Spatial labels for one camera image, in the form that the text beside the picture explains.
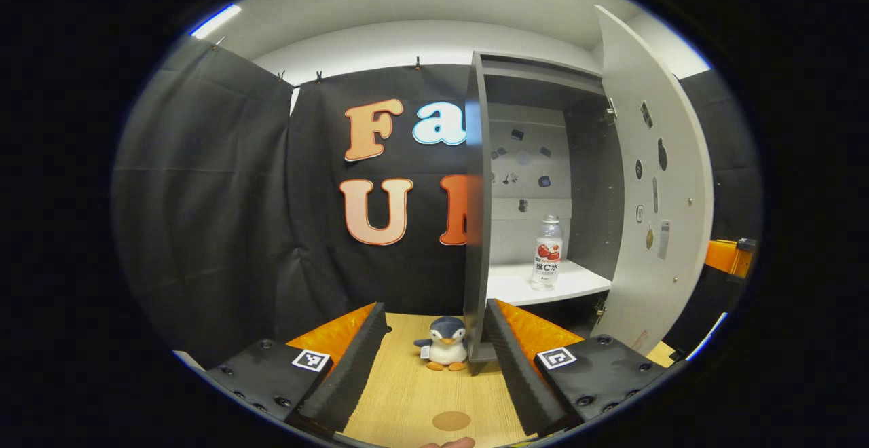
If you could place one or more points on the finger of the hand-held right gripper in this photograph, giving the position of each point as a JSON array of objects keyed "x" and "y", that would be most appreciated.
[{"x": 747, "y": 254}]

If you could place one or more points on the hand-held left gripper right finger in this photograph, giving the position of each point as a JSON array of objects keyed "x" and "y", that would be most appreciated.
[{"x": 516, "y": 373}]

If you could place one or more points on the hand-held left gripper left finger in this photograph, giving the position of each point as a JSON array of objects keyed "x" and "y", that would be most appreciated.
[{"x": 353, "y": 366}]

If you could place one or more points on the round brown coaster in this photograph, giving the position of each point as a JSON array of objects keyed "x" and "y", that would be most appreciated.
[{"x": 451, "y": 421}]

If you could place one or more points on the clear plastic bottle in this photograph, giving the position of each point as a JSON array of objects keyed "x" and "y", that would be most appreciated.
[{"x": 547, "y": 265}]

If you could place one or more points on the dark grey cabinet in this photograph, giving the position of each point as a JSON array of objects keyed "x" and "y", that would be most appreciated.
[{"x": 476, "y": 231}]

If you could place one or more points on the penguin plush toy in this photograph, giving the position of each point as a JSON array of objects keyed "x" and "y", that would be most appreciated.
[{"x": 445, "y": 349}]

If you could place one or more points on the black table clamp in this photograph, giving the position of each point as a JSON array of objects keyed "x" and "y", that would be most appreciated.
[{"x": 677, "y": 354}]

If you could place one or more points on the ceiling light strip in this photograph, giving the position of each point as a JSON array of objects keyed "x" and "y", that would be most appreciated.
[{"x": 215, "y": 21}]

